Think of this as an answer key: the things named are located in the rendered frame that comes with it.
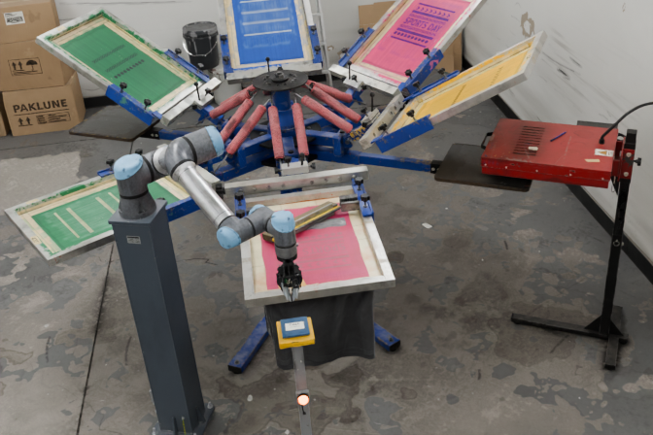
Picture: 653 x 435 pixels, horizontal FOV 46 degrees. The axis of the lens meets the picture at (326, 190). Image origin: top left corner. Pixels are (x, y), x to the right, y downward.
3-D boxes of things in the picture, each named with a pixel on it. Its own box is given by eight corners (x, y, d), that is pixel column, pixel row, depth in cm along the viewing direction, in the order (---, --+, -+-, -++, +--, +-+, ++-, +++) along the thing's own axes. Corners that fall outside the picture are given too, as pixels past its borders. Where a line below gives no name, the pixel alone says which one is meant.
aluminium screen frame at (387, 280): (395, 286, 300) (395, 279, 299) (246, 308, 295) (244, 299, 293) (360, 190, 369) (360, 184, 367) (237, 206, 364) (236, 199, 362)
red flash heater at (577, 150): (624, 149, 378) (627, 126, 372) (617, 193, 341) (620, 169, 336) (498, 136, 400) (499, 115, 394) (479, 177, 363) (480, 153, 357)
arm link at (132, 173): (113, 189, 313) (106, 159, 306) (142, 178, 320) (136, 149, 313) (126, 199, 304) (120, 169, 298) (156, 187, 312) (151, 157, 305)
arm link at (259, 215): (237, 211, 263) (257, 222, 255) (263, 199, 269) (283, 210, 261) (240, 231, 267) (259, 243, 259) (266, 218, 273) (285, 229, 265)
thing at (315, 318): (378, 359, 328) (374, 277, 307) (272, 375, 324) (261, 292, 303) (376, 354, 331) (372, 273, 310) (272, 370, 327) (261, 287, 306)
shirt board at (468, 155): (540, 166, 396) (541, 151, 392) (527, 204, 364) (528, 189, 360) (302, 139, 444) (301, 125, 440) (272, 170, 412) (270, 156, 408)
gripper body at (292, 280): (280, 292, 264) (276, 263, 258) (278, 278, 271) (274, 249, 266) (302, 288, 265) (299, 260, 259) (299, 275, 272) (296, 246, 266)
